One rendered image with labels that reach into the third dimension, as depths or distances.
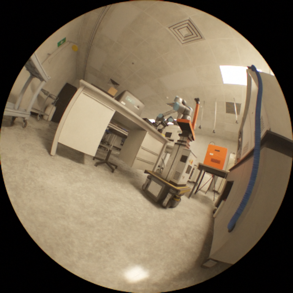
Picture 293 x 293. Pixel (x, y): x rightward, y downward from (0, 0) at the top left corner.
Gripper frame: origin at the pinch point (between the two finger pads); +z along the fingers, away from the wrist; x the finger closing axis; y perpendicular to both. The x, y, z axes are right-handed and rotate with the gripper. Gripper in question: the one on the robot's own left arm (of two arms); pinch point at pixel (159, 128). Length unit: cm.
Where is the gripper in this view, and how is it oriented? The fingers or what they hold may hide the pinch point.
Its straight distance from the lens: 161.6
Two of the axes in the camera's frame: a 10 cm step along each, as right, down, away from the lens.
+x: -6.7, -3.5, -6.6
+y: -2.3, -7.5, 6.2
